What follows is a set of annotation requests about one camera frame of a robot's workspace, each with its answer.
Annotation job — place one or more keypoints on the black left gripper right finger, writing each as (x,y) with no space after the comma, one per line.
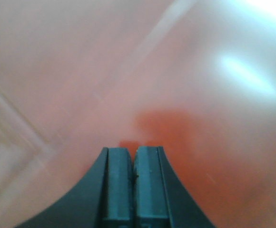
(161,200)

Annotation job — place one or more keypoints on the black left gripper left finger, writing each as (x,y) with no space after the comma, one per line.
(101,199)

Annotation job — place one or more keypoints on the brown wooden door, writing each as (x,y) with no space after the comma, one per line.
(195,76)

